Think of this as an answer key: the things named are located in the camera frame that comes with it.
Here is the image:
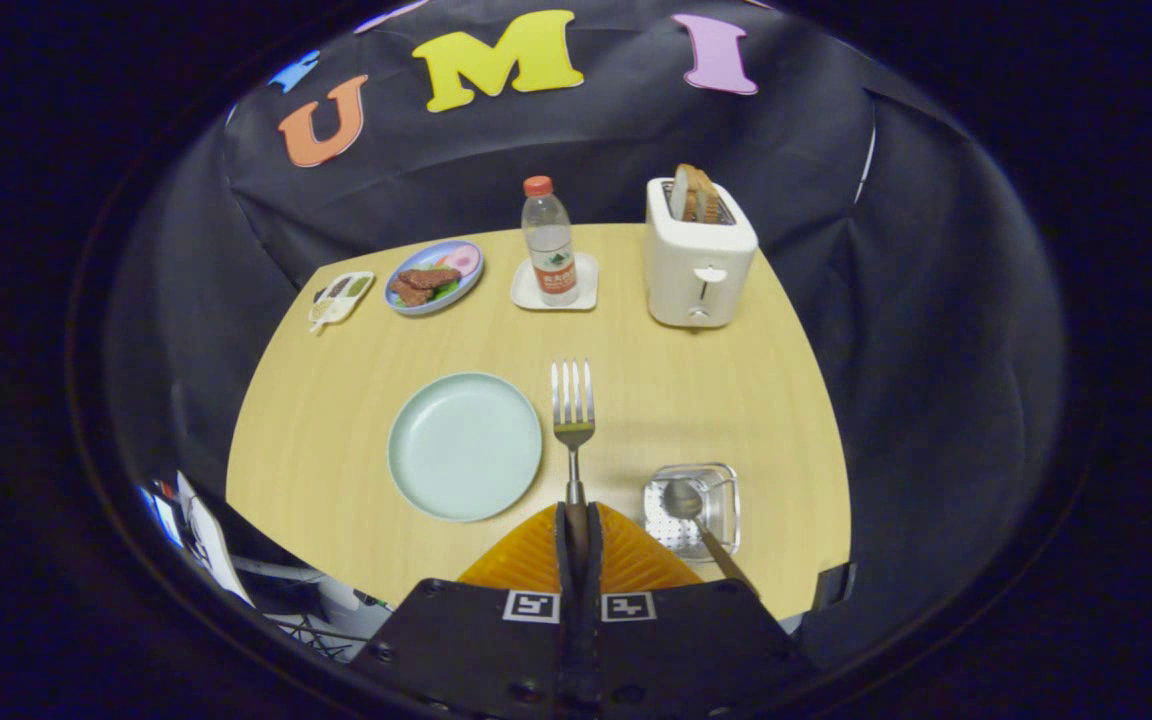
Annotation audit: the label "black backdrop cloth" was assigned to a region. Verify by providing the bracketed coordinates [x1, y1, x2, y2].
[106, 0, 1072, 681]

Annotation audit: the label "clear plastic container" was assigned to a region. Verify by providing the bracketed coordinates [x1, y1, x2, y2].
[642, 462, 742, 561]

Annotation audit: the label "clear water bottle red cap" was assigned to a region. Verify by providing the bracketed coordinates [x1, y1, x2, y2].
[521, 176, 580, 307]

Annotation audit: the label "black clamp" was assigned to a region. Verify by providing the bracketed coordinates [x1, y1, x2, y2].
[813, 562, 857, 611]

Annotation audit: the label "white toaster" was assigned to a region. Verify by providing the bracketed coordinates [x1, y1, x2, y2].
[645, 177, 759, 329]

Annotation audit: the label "blue and white box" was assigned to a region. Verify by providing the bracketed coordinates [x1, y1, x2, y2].
[139, 482, 182, 549]

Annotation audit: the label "white square coaster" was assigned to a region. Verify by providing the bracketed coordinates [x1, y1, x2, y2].
[510, 252, 600, 312]

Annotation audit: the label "white floor device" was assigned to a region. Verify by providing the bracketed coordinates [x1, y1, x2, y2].
[236, 555, 397, 661]

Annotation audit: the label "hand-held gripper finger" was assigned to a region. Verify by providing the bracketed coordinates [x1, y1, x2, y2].
[351, 502, 580, 720]
[579, 502, 822, 720]

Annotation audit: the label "metal spoon wooden handle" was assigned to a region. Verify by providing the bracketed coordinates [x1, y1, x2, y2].
[661, 479, 762, 599]

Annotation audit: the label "metal fork wooden handle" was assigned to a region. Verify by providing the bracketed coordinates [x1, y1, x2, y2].
[550, 360, 597, 506]

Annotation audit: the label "light green plate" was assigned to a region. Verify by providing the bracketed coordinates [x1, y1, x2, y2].
[387, 372, 544, 523]

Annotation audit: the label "blue plate with food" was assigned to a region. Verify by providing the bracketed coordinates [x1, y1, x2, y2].
[384, 239, 485, 317]

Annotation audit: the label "white paper sheets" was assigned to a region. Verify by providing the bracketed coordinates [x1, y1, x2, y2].
[174, 472, 255, 607]

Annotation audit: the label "small white sauce dish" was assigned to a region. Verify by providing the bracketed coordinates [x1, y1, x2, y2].
[308, 271, 376, 334]

